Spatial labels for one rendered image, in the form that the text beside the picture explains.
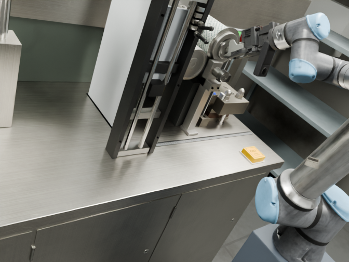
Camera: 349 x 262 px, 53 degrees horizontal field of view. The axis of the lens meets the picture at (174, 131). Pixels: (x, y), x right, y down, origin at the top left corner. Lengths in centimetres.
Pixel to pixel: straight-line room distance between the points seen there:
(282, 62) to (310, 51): 263
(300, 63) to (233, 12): 78
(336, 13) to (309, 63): 222
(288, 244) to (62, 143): 73
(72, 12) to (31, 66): 24
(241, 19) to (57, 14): 90
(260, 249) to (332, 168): 39
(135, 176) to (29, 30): 61
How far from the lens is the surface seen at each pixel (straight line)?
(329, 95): 344
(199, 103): 132
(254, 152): 143
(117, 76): 121
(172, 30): 99
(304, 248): 109
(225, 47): 129
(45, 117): 123
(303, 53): 106
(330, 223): 103
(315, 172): 86
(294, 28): 111
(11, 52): 103
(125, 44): 117
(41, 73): 140
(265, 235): 113
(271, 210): 92
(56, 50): 138
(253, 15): 187
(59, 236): 105
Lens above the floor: 159
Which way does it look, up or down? 30 degrees down
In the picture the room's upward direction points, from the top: 23 degrees clockwise
